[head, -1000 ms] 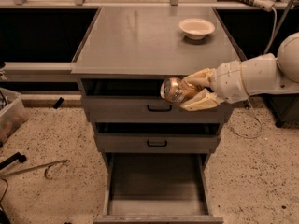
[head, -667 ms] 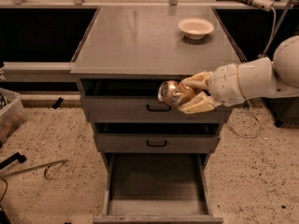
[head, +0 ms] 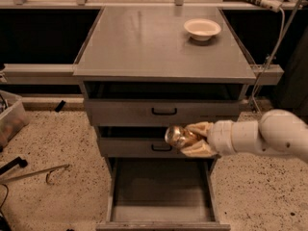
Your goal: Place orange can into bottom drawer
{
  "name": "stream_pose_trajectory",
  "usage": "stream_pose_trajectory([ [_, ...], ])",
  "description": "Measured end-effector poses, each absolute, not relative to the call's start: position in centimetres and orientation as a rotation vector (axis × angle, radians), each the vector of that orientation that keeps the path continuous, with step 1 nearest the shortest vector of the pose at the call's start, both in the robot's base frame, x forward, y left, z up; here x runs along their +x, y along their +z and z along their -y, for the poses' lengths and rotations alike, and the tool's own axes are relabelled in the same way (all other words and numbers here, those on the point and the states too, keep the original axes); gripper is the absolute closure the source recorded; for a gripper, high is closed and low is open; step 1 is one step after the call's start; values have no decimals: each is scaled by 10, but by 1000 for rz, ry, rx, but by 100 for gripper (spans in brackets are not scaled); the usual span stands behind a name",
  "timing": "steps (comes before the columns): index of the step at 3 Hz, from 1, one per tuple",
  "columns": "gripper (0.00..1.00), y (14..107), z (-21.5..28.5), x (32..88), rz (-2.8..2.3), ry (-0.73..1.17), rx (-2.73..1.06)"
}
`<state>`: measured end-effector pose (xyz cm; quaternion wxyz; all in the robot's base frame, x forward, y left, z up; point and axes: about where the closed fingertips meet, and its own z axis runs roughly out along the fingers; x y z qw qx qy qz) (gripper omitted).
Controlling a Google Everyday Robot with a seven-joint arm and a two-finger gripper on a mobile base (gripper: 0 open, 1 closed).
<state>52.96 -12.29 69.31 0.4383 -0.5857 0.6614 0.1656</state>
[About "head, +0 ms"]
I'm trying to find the white power cable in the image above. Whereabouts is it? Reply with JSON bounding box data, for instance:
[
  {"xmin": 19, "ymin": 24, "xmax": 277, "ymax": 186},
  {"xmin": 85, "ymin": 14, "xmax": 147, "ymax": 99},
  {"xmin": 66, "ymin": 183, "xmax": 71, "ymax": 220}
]
[{"xmin": 248, "ymin": 7, "xmax": 287, "ymax": 114}]

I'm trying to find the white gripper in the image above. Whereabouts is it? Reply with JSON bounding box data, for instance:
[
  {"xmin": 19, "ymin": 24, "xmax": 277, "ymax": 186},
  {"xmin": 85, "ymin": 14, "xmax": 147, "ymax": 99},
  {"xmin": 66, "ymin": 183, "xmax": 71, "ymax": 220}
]
[{"xmin": 181, "ymin": 120, "xmax": 235, "ymax": 158}]

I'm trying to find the clear plastic storage bin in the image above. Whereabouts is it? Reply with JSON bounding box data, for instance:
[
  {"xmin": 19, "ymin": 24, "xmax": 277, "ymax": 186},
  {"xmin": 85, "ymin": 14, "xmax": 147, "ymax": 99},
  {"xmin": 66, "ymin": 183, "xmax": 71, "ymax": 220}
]
[{"xmin": 0, "ymin": 90, "xmax": 29, "ymax": 148}]

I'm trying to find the black handle tool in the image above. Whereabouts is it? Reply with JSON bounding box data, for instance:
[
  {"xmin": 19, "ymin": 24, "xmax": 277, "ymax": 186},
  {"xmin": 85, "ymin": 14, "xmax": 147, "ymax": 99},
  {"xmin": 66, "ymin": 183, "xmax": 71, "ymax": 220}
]
[{"xmin": 0, "ymin": 157, "xmax": 28, "ymax": 175}]

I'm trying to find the small black block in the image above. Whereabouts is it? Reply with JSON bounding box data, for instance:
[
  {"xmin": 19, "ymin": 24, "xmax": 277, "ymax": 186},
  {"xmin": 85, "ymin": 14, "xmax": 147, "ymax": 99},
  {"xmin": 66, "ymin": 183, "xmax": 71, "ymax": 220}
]
[{"xmin": 55, "ymin": 100, "xmax": 65, "ymax": 113}]

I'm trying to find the dark cabinet at right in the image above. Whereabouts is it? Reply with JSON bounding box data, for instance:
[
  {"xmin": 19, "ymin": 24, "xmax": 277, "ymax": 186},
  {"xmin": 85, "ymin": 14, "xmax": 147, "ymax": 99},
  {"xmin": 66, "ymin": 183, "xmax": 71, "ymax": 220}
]
[{"xmin": 275, "ymin": 29, "xmax": 308, "ymax": 116}]

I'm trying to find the white paper bowl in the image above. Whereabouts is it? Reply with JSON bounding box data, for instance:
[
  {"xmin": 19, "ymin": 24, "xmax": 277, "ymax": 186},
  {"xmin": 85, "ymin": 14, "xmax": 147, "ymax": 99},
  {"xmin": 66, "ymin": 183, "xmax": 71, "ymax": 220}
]
[{"xmin": 184, "ymin": 18, "xmax": 221, "ymax": 41}]

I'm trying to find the metal grabber stick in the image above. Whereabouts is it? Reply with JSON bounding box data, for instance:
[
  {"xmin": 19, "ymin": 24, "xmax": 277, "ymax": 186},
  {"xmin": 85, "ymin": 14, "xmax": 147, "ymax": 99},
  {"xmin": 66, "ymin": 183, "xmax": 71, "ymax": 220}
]
[{"xmin": 0, "ymin": 164, "xmax": 70, "ymax": 185}]

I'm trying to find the top grey drawer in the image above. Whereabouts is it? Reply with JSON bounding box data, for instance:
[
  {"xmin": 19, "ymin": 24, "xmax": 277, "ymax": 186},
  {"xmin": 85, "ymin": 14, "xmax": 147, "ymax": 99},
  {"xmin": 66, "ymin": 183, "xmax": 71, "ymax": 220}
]
[{"xmin": 84, "ymin": 81, "xmax": 242, "ymax": 126}]

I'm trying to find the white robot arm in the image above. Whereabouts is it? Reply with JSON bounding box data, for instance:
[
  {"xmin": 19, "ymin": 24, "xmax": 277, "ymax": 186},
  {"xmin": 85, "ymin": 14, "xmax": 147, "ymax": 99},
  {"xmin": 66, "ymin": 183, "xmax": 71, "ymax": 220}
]
[{"xmin": 180, "ymin": 110, "xmax": 308, "ymax": 163}]

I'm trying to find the bottom grey drawer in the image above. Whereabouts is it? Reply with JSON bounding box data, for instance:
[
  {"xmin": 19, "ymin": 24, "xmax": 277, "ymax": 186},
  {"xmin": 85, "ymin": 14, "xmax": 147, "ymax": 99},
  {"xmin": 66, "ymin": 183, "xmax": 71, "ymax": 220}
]
[{"xmin": 95, "ymin": 158, "xmax": 231, "ymax": 231}]

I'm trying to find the grey drawer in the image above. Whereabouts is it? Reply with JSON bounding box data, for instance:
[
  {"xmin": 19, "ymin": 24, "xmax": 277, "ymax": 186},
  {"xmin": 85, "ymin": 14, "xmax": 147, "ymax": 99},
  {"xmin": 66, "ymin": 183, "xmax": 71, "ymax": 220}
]
[
  {"xmin": 96, "ymin": 126, "xmax": 222, "ymax": 159},
  {"xmin": 84, "ymin": 81, "xmax": 242, "ymax": 126},
  {"xmin": 95, "ymin": 158, "xmax": 231, "ymax": 231}
]

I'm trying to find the grey drawer cabinet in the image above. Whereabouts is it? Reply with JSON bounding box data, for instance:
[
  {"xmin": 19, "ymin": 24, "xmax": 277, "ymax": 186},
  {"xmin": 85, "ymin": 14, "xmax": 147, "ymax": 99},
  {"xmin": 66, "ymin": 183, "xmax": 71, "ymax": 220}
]
[{"xmin": 72, "ymin": 5, "xmax": 257, "ymax": 231}]

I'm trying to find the middle grey drawer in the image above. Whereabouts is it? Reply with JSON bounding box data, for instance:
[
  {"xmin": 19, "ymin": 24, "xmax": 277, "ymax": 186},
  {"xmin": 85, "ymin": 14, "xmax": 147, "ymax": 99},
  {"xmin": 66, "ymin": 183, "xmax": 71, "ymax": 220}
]
[{"xmin": 96, "ymin": 126, "xmax": 222, "ymax": 159}]

